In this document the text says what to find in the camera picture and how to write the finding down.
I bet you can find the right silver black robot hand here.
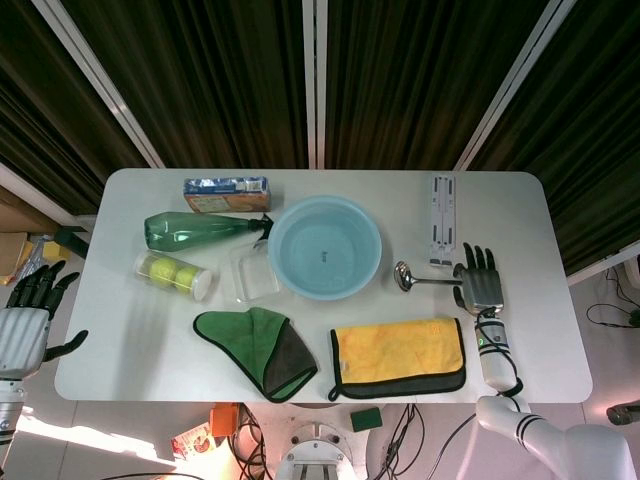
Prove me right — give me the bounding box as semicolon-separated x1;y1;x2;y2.
452;242;507;315

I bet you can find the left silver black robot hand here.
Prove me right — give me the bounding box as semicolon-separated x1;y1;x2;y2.
0;259;90;379

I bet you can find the metal ladle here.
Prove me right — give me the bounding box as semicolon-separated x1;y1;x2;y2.
394;259;464;293

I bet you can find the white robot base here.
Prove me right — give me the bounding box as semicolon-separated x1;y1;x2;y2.
273;419;371;480

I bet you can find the light blue plastic basin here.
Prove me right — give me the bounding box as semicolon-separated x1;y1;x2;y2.
267;194;384;302

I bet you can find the white folding laptop stand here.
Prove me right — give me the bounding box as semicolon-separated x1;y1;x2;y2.
428;173;458;268

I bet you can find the brown cardboard box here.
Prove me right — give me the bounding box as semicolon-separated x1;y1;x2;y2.
0;184;57;286

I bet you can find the yellow sponge block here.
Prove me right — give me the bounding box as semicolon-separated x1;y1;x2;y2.
42;241;72;262

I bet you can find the yellow grey microfibre cloth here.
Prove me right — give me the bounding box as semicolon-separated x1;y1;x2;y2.
327;316;468;402

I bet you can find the yellow tennis ball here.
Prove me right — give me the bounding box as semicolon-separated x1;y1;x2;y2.
148;257;176;281
174;266;199;291

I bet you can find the green sponge block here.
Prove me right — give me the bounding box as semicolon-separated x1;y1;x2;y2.
349;407;383;433

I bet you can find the dark pleated curtain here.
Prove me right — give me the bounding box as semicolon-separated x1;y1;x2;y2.
0;0;151;214
62;0;309;169
324;0;566;169
469;0;640;276

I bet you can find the clear tennis ball tube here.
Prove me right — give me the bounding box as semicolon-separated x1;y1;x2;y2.
134;251;215;303

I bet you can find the green plastic spray bottle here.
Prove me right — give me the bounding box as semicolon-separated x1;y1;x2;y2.
143;211;275;251

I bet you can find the red snack package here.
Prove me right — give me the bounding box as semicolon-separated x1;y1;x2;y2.
170;422;216;456

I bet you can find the green grey microfibre cloth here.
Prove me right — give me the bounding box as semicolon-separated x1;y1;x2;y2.
192;306;320;404

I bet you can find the clear plastic food container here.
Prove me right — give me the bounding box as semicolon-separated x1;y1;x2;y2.
228;243;281;304

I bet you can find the blue orange biscuit box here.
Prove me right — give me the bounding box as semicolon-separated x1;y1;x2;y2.
182;175;274;214

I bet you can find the black floor cable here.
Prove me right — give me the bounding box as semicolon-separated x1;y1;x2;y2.
384;402;426;480
229;403;269;474
584;262;640;329

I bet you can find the white partition post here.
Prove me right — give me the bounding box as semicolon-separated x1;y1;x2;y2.
452;0;599;171
32;0;166;169
302;0;329;169

